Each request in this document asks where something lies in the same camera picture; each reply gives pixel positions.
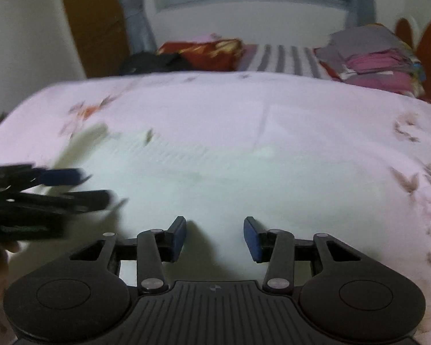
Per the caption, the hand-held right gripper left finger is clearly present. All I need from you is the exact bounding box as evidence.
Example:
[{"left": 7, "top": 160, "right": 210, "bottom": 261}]
[{"left": 70, "top": 216, "right": 187, "bottom": 293}]

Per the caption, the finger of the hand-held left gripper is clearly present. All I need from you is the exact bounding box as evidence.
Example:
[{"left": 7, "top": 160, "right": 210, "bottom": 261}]
[
  {"left": 0, "top": 164, "right": 92, "bottom": 193},
  {"left": 0, "top": 189, "right": 113, "bottom": 218}
]

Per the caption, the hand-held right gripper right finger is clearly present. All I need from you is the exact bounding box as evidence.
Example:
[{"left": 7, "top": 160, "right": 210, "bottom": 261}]
[{"left": 243, "top": 216, "right": 361, "bottom": 292}]

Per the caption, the white knitted sweater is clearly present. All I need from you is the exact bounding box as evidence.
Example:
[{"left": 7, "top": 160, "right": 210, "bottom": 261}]
[{"left": 55, "top": 124, "right": 349, "bottom": 284}]

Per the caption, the pile of folded clothes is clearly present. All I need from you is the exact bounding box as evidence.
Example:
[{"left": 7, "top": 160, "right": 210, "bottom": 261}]
[{"left": 314, "top": 23, "right": 427, "bottom": 98}]

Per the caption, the black cloth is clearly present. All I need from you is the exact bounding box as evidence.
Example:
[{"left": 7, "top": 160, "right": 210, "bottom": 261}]
[{"left": 120, "top": 52, "right": 191, "bottom": 76}]

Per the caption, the pink floral bedsheet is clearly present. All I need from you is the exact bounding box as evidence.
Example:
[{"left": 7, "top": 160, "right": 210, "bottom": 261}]
[{"left": 0, "top": 72, "right": 431, "bottom": 345}]

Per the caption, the brown wooden door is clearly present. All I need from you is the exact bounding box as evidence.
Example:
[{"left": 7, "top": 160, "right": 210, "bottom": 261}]
[{"left": 59, "top": 0, "right": 130, "bottom": 78}]

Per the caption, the grey striped sheet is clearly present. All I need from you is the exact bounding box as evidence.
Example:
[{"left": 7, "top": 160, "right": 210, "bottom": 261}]
[{"left": 237, "top": 44, "right": 340, "bottom": 80}]

